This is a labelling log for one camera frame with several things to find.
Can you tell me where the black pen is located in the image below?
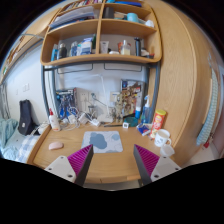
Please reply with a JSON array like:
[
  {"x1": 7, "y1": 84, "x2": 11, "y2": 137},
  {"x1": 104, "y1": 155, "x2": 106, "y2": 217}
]
[{"x1": 104, "y1": 124, "x2": 123, "y2": 127}]

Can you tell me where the white bottle with red cap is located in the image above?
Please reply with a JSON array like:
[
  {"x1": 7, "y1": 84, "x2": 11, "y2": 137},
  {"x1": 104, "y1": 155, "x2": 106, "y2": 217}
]
[{"x1": 49, "y1": 110, "x2": 60, "y2": 131}]

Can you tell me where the light blue bedding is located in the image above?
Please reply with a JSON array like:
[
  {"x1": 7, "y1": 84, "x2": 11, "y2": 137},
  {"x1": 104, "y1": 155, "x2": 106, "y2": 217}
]
[{"x1": 0, "y1": 118, "x2": 39, "y2": 163}]

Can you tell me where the teal cup on shelf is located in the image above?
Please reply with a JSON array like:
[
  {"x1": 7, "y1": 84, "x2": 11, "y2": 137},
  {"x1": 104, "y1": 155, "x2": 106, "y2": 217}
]
[{"x1": 127, "y1": 13, "x2": 139, "y2": 23}]

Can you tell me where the pink computer mouse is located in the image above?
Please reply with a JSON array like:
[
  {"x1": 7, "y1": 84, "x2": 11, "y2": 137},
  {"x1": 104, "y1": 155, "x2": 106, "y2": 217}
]
[{"x1": 49, "y1": 142, "x2": 64, "y2": 150}]

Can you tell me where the black bag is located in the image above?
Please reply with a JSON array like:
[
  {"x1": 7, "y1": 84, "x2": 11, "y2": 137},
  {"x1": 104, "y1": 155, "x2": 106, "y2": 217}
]
[{"x1": 18, "y1": 100, "x2": 36, "y2": 135}]

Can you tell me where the blue snack packet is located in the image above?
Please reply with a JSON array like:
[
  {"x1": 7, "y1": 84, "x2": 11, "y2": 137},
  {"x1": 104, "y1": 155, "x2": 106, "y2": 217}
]
[{"x1": 137, "y1": 124, "x2": 151, "y2": 136}]

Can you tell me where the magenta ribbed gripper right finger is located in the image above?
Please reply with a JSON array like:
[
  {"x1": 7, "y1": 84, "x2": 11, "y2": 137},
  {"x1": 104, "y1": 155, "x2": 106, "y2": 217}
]
[{"x1": 133, "y1": 143, "x2": 182, "y2": 186}]

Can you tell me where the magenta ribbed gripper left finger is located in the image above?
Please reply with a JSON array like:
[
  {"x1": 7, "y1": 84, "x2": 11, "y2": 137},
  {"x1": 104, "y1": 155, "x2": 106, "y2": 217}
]
[{"x1": 44, "y1": 143, "x2": 95, "y2": 187}]

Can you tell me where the wooden wardrobe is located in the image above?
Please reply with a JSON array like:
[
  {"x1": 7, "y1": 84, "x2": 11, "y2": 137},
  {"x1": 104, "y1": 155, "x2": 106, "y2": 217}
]
[{"x1": 147, "y1": 0, "x2": 220, "y2": 165}]

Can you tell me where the grey cloud-pattern mouse pad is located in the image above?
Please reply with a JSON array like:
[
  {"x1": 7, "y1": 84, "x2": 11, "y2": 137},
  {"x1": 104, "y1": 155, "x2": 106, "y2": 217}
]
[{"x1": 82, "y1": 131, "x2": 123, "y2": 153}]

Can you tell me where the small white cube clock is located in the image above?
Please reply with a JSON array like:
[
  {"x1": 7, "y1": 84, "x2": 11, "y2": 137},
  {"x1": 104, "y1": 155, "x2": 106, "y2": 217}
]
[{"x1": 122, "y1": 122, "x2": 129, "y2": 129}]

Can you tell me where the blue spray bottle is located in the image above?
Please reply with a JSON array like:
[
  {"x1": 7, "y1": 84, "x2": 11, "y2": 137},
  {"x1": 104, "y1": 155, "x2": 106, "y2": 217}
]
[{"x1": 141, "y1": 95, "x2": 151, "y2": 123}]

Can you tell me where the white mug with print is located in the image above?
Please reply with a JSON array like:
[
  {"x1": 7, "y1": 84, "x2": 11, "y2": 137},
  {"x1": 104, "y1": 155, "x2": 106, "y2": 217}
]
[{"x1": 154, "y1": 129, "x2": 172, "y2": 147}]

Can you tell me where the gold robot figure box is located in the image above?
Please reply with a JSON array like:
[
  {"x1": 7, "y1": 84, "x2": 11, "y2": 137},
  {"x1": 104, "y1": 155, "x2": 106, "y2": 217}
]
[{"x1": 121, "y1": 79, "x2": 145, "y2": 116}]

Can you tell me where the clear plastic cup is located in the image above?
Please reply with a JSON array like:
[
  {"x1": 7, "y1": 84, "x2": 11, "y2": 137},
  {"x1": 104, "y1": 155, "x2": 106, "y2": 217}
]
[{"x1": 160, "y1": 144, "x2": 175, "y2": 157}]

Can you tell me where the blue robot figure box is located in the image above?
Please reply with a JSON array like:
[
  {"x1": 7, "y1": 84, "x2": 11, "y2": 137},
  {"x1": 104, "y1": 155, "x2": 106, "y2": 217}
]
[{"x1": 56, "y1": 88, "x2": 77, "y2": 119}]

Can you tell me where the wooden wall shelf unit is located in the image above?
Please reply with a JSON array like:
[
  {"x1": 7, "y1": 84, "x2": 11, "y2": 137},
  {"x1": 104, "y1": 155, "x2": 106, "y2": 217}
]
[{"x1": 40, "y1": 0, "x2": 162, "y2": 66}]

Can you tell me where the yellow red chips can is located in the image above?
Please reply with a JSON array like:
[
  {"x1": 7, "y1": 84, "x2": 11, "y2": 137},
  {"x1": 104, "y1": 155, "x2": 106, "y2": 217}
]
[{"x1": 150, "y1": 109, "x2": 166, "y2": 139}]

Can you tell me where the white power strip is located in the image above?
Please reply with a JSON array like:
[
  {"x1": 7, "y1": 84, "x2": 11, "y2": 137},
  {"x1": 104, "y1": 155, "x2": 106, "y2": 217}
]
[{"x1": 89, "y1": 119, "x2": 100, "y2": 127}]

